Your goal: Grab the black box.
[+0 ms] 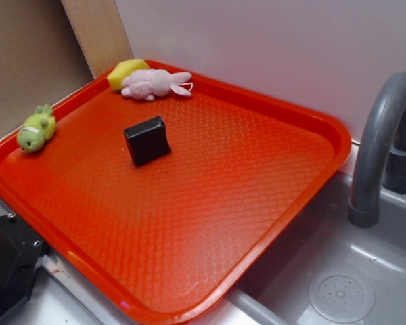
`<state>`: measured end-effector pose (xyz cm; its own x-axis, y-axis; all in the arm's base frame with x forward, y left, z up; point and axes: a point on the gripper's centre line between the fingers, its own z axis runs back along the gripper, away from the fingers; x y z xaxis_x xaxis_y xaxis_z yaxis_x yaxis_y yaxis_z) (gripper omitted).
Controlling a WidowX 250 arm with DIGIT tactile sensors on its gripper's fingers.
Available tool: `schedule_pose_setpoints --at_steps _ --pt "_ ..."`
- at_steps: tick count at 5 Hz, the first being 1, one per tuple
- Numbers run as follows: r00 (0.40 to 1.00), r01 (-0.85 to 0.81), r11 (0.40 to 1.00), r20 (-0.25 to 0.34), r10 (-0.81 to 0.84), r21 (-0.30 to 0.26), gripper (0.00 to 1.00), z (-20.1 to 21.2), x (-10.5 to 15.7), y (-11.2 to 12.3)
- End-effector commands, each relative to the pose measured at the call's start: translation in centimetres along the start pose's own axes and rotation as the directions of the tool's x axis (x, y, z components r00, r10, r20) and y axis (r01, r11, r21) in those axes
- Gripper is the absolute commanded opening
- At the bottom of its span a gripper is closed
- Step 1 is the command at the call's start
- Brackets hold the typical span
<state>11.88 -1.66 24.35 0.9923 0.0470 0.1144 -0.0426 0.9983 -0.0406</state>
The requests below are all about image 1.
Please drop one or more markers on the black metal bracket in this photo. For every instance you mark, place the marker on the black metal bracket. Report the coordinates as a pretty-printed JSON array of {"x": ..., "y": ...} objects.
[{"x": 21, "y": 255}]

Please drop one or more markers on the grey plastic sink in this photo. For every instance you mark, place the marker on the grey plastic sink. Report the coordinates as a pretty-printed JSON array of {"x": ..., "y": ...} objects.
[{"x": 331, "y": 257}]

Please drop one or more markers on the yellow sponge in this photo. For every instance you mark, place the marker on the yellow sponge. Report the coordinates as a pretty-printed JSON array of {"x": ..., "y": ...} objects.
[{"x": 123, "y": 69}]

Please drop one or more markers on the grey toy faucet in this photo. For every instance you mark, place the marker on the grey toy faucet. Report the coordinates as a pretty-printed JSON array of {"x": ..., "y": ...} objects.
[{"x": 381, "y": 159}]

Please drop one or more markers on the red plastic tray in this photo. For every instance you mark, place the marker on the red plastic tray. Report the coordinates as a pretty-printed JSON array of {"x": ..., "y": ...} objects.
[{"x": 216, "y": 111}]

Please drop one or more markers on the green plush toy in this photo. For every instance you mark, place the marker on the green plush toy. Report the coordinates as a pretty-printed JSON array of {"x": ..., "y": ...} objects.
[{"x": 38, "y": 129}]

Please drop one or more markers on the wooden board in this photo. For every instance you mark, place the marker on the wooden board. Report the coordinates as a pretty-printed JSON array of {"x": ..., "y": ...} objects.
[{"x": 99, "y": 32}]

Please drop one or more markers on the pink plush bunny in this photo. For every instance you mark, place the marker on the pink plush bunny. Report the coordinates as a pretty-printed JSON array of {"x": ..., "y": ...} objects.
[{"x": 155, "y": 83}]

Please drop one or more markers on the black box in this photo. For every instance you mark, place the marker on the black box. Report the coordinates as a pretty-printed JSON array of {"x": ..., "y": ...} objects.
[{"x": 147, "y": 141}]

